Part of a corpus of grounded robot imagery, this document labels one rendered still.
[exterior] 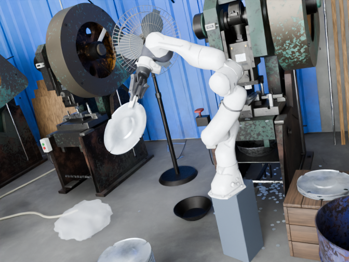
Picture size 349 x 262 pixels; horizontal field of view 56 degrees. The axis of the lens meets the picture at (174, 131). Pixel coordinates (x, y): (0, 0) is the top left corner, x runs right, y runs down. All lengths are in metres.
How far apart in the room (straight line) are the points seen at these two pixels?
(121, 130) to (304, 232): 1.12
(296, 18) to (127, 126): 1.08
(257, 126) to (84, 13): 1.76
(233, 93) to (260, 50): 0.77
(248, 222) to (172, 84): 2.43
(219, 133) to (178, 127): 2.48
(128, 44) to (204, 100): 1.41
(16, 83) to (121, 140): 3.15
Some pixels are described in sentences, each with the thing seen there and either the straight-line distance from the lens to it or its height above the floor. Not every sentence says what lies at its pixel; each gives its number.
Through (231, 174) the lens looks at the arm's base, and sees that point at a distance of 1.84.
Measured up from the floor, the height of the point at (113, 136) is 0.91.
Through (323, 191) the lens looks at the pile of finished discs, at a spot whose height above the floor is 0.38.
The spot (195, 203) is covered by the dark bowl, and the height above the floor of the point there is 0.03.
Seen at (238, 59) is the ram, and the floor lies 1.06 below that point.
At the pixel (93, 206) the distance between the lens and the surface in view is 2.78.
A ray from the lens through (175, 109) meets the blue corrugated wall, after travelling 4.09.
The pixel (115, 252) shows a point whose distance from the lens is 1.91.
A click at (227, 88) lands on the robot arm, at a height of 1.05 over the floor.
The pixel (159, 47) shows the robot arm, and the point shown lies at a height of 1.29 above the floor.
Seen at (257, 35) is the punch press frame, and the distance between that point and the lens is 2.32.
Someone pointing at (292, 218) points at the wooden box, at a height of 0.26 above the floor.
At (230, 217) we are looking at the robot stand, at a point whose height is 0.29.
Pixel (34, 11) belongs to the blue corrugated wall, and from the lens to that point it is 5.22.
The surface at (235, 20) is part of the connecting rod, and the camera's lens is 2.40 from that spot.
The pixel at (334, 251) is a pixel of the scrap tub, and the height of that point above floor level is 0.44.
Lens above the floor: 1.36
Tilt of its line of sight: 17 degrees down
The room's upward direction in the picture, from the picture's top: 13 degrees counter-clockwise
